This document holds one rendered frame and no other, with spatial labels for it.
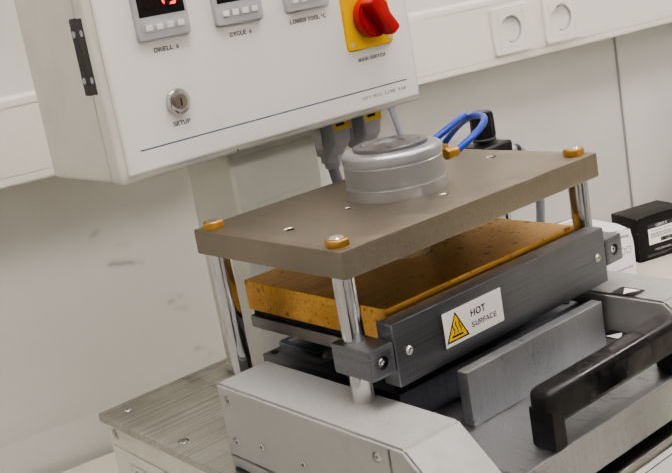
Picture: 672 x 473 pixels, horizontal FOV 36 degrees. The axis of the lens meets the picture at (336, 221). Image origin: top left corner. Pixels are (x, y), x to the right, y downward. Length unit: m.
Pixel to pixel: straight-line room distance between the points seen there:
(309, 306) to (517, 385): 0.16
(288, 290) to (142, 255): 0.58
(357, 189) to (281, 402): 0.17
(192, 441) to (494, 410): 0.27
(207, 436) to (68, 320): 0.48
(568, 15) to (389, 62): 0.70
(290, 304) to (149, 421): 0.22
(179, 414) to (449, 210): 0.34
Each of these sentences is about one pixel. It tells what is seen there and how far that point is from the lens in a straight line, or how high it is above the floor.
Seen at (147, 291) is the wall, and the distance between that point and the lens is 1.35.
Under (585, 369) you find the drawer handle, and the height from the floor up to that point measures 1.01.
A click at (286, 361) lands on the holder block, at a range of 0.82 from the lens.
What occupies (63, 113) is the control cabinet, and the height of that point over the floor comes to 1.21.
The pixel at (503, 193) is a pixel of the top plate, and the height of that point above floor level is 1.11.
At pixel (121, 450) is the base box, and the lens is 0.98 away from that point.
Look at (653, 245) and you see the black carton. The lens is 1.59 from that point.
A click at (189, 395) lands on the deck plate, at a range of 0.97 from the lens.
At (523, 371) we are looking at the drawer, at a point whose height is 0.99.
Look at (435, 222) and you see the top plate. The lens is 0.71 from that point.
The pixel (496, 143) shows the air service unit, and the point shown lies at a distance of 1.06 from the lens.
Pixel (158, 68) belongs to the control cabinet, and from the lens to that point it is 0.83.
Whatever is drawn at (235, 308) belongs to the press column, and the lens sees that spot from 0.80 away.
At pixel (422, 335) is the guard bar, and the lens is 0.69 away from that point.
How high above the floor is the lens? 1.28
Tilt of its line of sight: 13 degrees down
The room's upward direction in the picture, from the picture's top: 10 degrees counter-clockwise
